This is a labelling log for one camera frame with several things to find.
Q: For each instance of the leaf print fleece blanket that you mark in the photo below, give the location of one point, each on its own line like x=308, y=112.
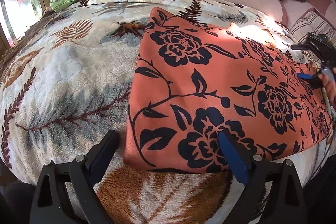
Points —
x=65, y=82

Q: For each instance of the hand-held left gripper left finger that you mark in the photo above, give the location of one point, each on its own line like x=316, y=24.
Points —
x=103, y=153

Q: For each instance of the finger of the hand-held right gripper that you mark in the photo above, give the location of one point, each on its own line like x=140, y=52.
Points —
x=302, y=47
x=305, y=76

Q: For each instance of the pink striped pillow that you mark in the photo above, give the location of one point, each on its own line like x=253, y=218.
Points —
x=309, y=24

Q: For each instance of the stained glass window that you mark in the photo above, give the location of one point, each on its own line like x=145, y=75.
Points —
x=15, y=8

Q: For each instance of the person's right hand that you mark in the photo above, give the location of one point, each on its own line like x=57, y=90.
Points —
x=329, y=85

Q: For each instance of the orange floral shirt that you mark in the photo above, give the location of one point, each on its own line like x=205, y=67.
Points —
x=210, y=77

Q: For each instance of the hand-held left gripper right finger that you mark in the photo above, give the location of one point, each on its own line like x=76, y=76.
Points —
x=232, y=158

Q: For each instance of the pink folded blanket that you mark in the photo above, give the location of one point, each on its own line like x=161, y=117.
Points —
x=315, y=5

